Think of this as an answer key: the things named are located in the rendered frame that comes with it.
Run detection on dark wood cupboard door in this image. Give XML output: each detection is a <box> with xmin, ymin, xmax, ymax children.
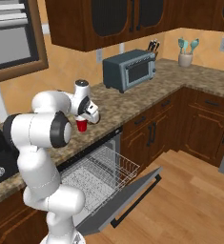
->
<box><xmin>181</xmin><ymin>105</ymin><xmax>224</xmax><ymax>168</ymax></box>
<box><xmin>120</xmin><ymin>124</ymin><xmax>153</xmax><ymax>174</ymax></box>
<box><xmin>149</xmin><ymin>108</ymin><xmax>177</xmax><ymax>164</ymax></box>

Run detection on wooden knife block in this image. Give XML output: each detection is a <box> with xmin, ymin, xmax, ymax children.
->
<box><xmin>147</xmin><ymin>38</ymin><xmax>161</xmax><ymax>59</ymax></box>

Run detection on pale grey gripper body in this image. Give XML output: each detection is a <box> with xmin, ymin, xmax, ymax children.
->
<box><xmin>83</xmin><ymin>110</ymin><xmax>101</xmax><ymax>125</ymax></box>

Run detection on red cup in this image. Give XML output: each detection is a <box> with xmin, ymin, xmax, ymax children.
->
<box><xmin>76</xmin><ymin>118</ymin><xmax>89</xmax><ymax>133</ymax></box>

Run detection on dark wood sink cupboard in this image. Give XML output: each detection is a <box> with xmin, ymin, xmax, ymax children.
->
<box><xmin>0</xmin><ymin>190</ymin><xmax>51</xmax><ymax>244</ymax></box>

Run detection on white utensil pot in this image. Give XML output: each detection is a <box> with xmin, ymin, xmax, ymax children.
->
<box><xmin>177</xmin><ymin>51</ymin><xmax>193</xmax><ymax>68</ymax></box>

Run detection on grey toaster oven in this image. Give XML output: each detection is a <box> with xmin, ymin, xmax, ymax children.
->
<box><xmin>102</xmin><ymin>49</ymin><xmax>158</xmax><ymax>94</ymax></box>

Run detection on black dishwasher door handle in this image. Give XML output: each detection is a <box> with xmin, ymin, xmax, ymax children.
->
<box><xmin>110</xmin><ymin>173</ymin><xmax>163</xmax><ymax>230</ymax></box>

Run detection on black sink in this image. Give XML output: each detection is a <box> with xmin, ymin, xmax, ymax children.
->
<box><xmin>0</xmin><ymin>127</ymin><xmax>21</xmax><ymax>189</ymax></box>

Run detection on grey dishwasher door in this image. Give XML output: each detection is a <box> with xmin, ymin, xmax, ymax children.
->
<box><xmin>74</xmin><ymin>166</ymin><xmax>164</xmax><ymax>236</ymax></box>

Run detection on teal ladle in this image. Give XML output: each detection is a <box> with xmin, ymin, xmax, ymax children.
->
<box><xmin>189</xmin><ymin>37</ymin><xmax>200</xmax><ymax>55</ymax></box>

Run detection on white wire dishwasher rack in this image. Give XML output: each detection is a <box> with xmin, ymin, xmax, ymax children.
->
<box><xmin>59</xmin><ymin>144</ymin><xmax>142</xmax><ymax>217</ymax></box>

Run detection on black wall cupboard handle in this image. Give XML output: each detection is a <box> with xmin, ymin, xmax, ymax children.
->
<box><xmin>130</xmin><ymin>0</ymin><xmax>136</xmax><ymax>33</ymax></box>
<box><xmin>136</xmin><ymin>0</ymin><xmax>142</xmax><ymax>31</ymax></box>

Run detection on dark wood wall cupboards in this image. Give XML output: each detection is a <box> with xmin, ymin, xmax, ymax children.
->
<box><xmin>44</xmin><ymin>0</ymin><xmax>224</xmax><ymax>52</ymax></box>

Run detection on dark wood drawer front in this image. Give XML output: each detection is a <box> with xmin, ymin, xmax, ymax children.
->
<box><xmin>153</xmin><ymin>94</ymin><xmax>176</xmax><ymax>118</ymax></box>
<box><xmin>121</xmin><ymin>109</ymin><xmax>156</xmax><ymax>138</ymax></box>
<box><xmin>193</xmin><ymin>91</ymin><xmax>224</xmax><ymax>116</ymax></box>

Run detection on teal spatula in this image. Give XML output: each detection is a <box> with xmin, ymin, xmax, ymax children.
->
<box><xmin>177</xmin><ymin>37</ymin><xmax>185</xmax><ymax>55</ymax></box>

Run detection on brown framed window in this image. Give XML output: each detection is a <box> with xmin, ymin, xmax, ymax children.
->
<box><xmin>0</xmin><ymin>0</ymin><xmax>50</xmax><ymax>86</ymax></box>

